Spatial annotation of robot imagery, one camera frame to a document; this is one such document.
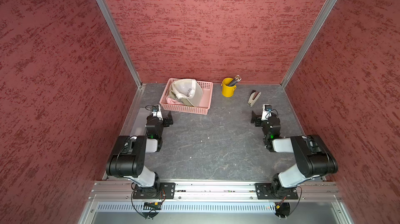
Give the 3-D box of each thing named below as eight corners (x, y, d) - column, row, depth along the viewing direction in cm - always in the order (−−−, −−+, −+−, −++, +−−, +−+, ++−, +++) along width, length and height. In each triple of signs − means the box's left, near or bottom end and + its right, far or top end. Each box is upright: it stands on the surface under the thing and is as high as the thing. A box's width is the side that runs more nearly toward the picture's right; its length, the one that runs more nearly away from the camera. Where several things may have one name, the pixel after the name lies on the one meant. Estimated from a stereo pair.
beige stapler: (245, 103, 112) (246, 100, 109) (253, 92, 119) (254, 89, 117) (251, 107, 110) (253, 104, 107) (260, 95, 117) (261, 92, 115)
